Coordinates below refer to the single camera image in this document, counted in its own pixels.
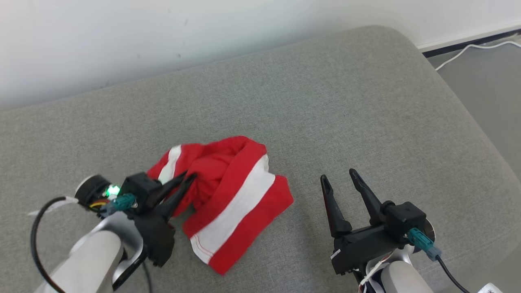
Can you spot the black baseboard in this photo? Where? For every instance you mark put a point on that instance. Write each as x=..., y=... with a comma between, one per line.
x=468, y=44

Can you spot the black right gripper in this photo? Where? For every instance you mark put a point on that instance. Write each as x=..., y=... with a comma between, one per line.
x=362, y=248

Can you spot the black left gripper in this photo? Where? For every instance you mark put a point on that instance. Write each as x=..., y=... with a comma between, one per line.
x=158, y=240

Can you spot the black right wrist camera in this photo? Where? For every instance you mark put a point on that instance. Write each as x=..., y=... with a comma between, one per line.
x=405, y=217

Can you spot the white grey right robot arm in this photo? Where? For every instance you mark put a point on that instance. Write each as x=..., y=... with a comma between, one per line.
x=401, y=278

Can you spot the red shorts with white stripe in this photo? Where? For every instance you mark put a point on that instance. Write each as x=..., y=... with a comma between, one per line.
x=240, y=191

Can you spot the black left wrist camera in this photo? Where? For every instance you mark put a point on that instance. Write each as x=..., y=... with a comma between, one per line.
x=140, y=187

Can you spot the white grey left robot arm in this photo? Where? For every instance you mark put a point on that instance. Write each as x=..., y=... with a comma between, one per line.
x=93, y=260

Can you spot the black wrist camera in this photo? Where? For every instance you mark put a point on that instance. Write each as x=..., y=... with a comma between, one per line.
x=405, y=217
x=140, y=187

